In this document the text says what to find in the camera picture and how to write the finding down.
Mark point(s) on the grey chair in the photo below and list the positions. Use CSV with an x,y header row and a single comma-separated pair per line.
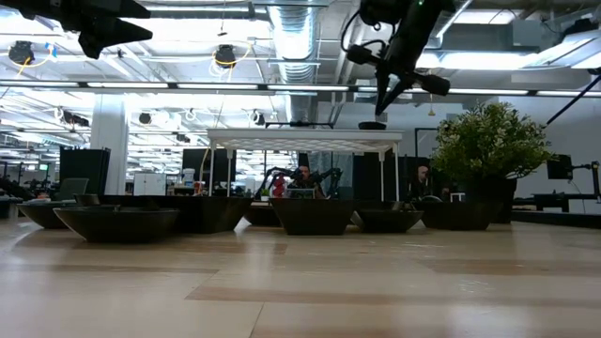
x,y
72,188

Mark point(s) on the black box on stand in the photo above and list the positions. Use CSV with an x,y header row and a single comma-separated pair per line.
x,y
559,166

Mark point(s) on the white cabinet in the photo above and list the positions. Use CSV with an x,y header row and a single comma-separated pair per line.
x,y
149,184

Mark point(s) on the black rounded mini plate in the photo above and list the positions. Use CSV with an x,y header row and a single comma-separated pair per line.
x,y
117,225
389,221
260,217
40,213

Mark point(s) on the black curtain panel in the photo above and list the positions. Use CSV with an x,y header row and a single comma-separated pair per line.
x,y
364,178

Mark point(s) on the black aluminium table frame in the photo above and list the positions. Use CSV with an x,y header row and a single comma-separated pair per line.
x,y
554,219

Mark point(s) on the linear ceiling light strip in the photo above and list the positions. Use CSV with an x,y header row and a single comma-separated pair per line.
x,y
300,87

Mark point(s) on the large dark bowl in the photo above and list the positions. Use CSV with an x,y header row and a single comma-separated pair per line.
x,y
211,213

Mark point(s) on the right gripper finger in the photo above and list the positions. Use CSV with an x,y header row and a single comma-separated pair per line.
x,y
400,89
381,89

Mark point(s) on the black partition panel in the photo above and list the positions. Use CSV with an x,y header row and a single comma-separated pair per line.
x,y
84,171

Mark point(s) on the black monitor panel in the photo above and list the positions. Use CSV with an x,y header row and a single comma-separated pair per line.
x,y
209,164

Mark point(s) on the person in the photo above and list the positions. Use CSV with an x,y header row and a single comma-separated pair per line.
x,y
422,180
305,178

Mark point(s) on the green potted plant black pot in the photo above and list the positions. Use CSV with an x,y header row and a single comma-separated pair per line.
x,y
488,141

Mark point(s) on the black background robot arm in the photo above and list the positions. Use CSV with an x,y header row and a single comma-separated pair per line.
x,y
331,178
272,176

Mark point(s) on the grey laptop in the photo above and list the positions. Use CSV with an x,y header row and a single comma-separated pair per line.
x,y
300,193

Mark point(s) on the grey domed object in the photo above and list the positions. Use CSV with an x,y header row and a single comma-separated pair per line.
x,y
432,198

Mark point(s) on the black ceiling device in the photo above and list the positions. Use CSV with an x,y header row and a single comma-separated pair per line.
x,y
21,52
257,118
145,118
225,55

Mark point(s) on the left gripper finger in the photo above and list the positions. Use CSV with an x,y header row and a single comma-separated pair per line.
x,y
124,10
110,37

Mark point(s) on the small green potted plant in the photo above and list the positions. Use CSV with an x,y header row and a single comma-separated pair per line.
x,y
266,192

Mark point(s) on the silver spiral ceiling duct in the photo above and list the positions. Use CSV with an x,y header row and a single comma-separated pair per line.
x,y
439,30
296,80

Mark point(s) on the yellow hanging pendant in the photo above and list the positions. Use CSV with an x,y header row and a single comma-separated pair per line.
x,y
430,108

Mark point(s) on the black teardrop mini plate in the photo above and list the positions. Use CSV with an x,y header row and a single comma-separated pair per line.
x,y
372,126

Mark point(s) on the red object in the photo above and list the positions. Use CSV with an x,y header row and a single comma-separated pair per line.
x,y
279,188

